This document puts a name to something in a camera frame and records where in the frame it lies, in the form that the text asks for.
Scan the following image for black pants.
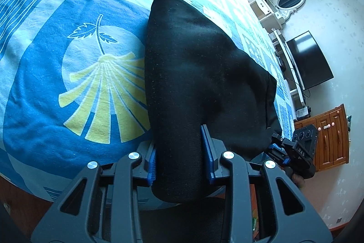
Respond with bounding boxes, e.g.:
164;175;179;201
144;0;282;204

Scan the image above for person's right hand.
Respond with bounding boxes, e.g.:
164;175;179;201
291;173;305;190

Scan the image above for brown wooden cabinet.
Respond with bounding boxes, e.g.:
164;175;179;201
294;104;349;171

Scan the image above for white tv stand shelf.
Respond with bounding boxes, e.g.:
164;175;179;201
269;28;310;121

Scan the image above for black flat television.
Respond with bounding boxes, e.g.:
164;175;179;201
286;31;334;90

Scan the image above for white dresser furniture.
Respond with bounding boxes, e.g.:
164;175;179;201
248;0;285;33

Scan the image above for oval white framed mirror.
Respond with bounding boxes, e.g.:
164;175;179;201
270;0;305;21

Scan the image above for blue patterned bed sheet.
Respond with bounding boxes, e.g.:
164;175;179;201
1;0;294;202

